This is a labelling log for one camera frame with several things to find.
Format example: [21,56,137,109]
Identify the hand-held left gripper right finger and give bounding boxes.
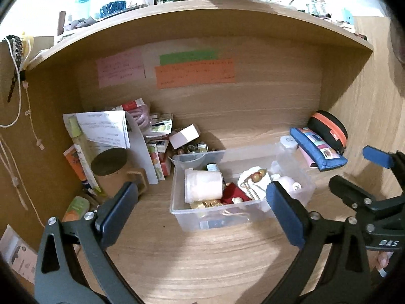
[262,181,371,304]

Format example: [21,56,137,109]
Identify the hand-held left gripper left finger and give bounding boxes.
[34,182,143,304]

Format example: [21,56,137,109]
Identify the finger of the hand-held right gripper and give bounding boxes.
[329,175,378,211]
[363,145,405,178]

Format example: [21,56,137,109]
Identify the clear plastic box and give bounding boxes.
[170,143,317,233]

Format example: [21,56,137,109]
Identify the wooden desktop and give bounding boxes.
[41,127,380,304]

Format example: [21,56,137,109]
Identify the person's right hand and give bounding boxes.
[376,253,393,277]

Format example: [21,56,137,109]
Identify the brown mug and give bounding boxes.
[91,148,149,197]

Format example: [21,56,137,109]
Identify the green orange tube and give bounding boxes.
[61,195,91,222]

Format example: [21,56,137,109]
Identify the blue patchwork pouch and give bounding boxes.
[290,127,348,172]

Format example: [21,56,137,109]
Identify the black orange zip case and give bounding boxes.
[307,110,348,156]

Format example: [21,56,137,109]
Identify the dark red cloth pouch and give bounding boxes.
[219,182,252,204]

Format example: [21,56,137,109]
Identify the white curved card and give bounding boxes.
[126,114,159,185]

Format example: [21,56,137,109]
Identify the fruit print box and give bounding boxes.
[147,139,173,181]

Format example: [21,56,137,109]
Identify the light green tall pack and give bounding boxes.
[68,116,102,194]

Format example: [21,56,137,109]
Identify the small white round container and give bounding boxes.
[280,135,300,149]

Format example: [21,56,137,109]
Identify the gold trinket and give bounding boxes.
[191,198,224,210]

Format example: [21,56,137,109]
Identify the white printed papers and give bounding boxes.
[63,110,131,149]

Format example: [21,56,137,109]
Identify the pale pink cylinder cup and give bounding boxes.
[184,168,225,204]

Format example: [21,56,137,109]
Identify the stack of booklets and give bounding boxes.
[148,112,175,140]

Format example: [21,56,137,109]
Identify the small white cardboard box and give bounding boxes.
[170,124,201,149]

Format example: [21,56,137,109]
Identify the red white tube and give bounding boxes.
[122,100,144,112]

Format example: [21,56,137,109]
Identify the white paper leaflets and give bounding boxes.
[0,224,39,286]

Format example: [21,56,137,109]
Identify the pink paper note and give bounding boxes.
[96,48,146,88]

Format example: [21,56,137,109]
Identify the orange paper note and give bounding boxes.
[155,59,237,89]

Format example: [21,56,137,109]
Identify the small clear glass bottles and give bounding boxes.
[305,0,330,16]

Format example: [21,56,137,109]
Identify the green paper note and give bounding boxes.
[159,49,219,66]

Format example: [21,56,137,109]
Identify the teal cup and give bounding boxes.
[75,0,92,16]

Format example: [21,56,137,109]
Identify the wooden hutch shelf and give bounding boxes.
[25,0,374,72]

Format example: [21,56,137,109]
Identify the pink coiled cord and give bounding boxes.
[127,103,151,131]

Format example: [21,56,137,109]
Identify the white string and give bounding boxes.
[0,36,36,128]

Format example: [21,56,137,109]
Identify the dark braided cord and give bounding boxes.
[6,34,25,102]

